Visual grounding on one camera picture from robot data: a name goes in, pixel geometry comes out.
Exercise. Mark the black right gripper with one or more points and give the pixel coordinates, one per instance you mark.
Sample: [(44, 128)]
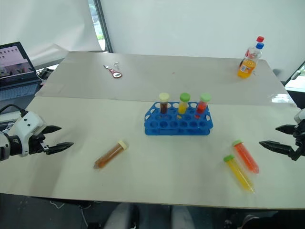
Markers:
[(301, 138)]

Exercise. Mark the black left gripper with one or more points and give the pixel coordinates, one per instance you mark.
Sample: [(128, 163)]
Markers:
[(35, 144)]

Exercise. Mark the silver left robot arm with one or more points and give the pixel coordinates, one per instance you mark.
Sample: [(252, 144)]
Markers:
[(3, 146)]

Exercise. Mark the orange tube, green cap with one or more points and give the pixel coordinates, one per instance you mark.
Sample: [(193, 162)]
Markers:
[(246, 156)]

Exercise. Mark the light brown tube, cream cap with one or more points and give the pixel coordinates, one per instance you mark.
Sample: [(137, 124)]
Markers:
[(109, 155)]

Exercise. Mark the long yellow tube, green cap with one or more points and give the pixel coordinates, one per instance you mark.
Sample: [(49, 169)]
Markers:
[(239, 175)]

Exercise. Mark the red tube, green cap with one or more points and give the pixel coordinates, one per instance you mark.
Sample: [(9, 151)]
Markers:
[(201, 107)]

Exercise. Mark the short yellow tube, green cap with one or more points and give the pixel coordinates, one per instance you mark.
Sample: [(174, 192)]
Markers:
[(182, 107)]

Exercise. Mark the blue test tube rack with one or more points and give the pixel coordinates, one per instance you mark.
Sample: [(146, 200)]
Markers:
[(177, 127)]

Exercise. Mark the dark brown tube, cream cap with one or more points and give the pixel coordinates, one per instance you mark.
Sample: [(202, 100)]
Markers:
[(164, 106)]

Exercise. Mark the orange soda bottle, blue cap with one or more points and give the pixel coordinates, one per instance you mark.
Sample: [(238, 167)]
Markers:
[(247, 68)]

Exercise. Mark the open laptop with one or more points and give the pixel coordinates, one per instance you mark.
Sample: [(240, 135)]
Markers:
[(15, 64)]

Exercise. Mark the red bottle opener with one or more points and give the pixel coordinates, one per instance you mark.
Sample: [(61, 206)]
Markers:
[(115, 73)]

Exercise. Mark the small silver metal clip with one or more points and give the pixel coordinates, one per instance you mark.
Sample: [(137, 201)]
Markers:
[(116, 64)]

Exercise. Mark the clear bottle, red cap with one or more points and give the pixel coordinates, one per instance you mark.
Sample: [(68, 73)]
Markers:
[(260, 39)]

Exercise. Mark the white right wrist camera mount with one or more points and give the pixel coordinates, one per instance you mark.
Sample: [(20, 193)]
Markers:
[(300, 117)]

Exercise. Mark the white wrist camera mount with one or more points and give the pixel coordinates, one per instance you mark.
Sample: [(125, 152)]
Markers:
[(28, 121), (300, 117)]

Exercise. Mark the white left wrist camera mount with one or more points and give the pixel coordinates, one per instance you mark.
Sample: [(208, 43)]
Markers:
[(28, 121)]

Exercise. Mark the dark window frame post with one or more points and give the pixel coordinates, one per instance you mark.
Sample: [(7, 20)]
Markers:
[(104, 28)]

